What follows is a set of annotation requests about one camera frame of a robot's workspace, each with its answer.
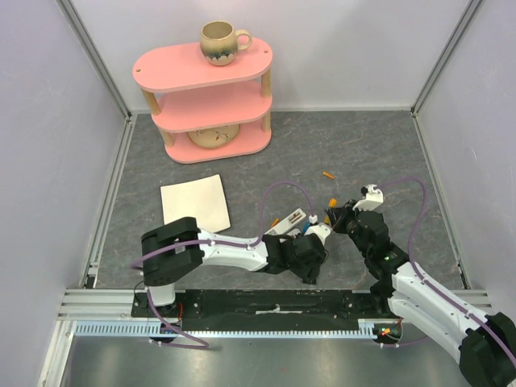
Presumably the white air conditioner remote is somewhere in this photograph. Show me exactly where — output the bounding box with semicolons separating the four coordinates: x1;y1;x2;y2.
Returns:
265;208;306;235

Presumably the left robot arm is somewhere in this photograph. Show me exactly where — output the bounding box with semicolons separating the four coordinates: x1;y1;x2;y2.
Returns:
131;217;331;317

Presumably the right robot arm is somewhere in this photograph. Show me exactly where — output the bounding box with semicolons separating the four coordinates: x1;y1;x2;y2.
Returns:
326;203;515;386

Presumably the beige floral ceramic bowl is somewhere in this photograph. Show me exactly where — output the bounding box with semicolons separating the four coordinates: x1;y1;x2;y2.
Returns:
187;124;240;149

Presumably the pink three-tier shelf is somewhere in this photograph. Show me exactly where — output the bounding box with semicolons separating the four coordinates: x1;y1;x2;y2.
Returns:
132;39;273;164

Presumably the beige ceramic mug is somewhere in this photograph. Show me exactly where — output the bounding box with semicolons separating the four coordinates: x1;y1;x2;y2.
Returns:
200;21;253;66

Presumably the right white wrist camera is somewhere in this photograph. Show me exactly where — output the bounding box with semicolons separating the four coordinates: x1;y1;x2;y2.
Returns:
352;184;384;211

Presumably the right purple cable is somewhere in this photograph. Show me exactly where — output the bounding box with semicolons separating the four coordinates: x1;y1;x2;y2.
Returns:
377;176;516;364

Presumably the purple cable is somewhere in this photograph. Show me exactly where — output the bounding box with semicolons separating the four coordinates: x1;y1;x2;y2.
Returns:
131;179;318;348
377;176;516;364

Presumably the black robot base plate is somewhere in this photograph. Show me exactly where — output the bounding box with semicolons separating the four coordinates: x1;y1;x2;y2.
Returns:
131;289;396;319

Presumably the grey slotted cable duct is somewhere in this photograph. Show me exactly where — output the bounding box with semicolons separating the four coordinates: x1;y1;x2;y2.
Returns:
74;321;381;339

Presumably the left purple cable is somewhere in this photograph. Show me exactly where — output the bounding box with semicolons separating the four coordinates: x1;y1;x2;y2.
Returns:
131;179;318;348

